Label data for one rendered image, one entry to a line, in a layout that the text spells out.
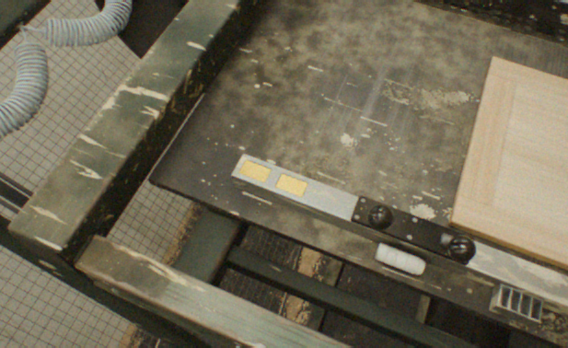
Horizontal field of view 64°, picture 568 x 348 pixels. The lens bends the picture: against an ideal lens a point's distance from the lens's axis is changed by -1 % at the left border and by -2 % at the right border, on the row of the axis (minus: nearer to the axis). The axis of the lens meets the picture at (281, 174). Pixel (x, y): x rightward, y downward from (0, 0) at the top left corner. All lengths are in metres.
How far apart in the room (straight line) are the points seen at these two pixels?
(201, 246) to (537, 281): 0.56
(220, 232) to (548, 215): 0.59
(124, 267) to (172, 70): 0.37
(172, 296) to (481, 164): 0.60
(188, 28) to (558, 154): 0.76
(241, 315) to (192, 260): 0.17
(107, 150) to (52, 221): 0.14
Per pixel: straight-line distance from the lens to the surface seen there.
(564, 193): 0.98
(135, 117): 0.83
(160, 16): 1.43
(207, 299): 0.72
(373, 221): 0.66
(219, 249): 0.83
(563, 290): 0.86
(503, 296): 0.85
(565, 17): 1.30
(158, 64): 0.91
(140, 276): 0.75
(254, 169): 0.81
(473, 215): 0.87
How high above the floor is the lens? 1.91
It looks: 24 degrees down
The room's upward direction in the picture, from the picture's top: 49 degrees counter-clockwise
